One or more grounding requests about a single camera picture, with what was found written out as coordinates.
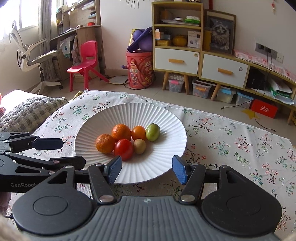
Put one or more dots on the clear box with orange latch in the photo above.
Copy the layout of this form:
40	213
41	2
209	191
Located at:
201	88

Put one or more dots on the wooden desk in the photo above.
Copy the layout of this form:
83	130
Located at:
81	32

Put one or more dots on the white ribbed plate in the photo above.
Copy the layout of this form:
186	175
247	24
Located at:
97	125

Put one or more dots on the black device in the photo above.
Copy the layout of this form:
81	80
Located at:
256	80

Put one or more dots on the tall yellow box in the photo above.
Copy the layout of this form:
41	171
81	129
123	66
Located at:
207	40

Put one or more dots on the long low wooden cabinet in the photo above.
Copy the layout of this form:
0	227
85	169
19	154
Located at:
231	81

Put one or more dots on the red cardboard box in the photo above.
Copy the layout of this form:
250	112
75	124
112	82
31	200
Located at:
264	109

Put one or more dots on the small orange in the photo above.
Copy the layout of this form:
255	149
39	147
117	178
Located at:
105	143

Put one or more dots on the white round floor scale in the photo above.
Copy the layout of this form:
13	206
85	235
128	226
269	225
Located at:
118	80

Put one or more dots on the pink lace cloth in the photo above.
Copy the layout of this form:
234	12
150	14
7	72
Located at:
254	60

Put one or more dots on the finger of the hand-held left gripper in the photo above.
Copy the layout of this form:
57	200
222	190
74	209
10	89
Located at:
48	143
69	162

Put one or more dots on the floral tablecloth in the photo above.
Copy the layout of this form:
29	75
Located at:
231	148

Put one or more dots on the white and green bags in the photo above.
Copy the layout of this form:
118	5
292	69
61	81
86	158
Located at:
281	91

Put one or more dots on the red tomato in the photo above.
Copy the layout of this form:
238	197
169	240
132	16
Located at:
123	149

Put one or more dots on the grey knitted cushion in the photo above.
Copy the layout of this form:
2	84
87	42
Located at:
30	111

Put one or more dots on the small kiwi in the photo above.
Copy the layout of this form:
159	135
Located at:
140	146

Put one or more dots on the yellow pot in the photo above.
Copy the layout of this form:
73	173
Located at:
179	40

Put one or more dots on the white box with blue lid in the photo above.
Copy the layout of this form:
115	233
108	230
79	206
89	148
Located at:
226	95

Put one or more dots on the light green fruit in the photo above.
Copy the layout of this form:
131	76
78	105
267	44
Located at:
152	132

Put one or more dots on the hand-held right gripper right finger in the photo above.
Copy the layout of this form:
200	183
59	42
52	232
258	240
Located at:
180	169

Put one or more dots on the red printed drum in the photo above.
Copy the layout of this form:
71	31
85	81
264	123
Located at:
140	69

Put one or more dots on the white product box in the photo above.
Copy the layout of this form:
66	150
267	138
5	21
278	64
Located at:
193	39

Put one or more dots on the white office chair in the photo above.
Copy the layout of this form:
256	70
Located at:
32	58

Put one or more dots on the wooden shelf cabinet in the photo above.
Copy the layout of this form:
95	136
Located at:
177	71

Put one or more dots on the framed cat picture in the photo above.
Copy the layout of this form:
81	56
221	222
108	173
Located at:
219	32

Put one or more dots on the yellow star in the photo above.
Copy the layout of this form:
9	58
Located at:
249	113

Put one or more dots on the yellow tin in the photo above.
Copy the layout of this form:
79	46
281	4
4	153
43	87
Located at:
163	42

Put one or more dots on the pink plastic chair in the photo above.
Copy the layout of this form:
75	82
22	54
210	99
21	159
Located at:
89	55

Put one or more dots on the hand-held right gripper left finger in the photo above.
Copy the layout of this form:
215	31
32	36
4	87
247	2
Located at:
114	169

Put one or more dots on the white drawer with round lock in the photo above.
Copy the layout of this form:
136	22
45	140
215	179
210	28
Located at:
177	61

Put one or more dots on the grey wall socket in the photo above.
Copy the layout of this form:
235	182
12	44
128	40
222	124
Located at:
269	52

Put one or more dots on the clear box with pink lid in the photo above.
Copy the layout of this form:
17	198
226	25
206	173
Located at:
176	83

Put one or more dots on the white drawer with grey knob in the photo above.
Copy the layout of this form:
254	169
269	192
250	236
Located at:
224	70

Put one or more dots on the grey curtain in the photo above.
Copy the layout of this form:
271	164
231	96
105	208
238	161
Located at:
45	27

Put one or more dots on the purple toy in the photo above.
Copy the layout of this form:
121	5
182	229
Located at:
141	39

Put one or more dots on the orange tomato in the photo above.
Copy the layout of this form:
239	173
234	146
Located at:
138	132

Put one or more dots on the large orange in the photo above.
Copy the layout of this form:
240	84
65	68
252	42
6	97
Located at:
121	132

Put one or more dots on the clear box with blue lid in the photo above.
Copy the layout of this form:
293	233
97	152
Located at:
244	100

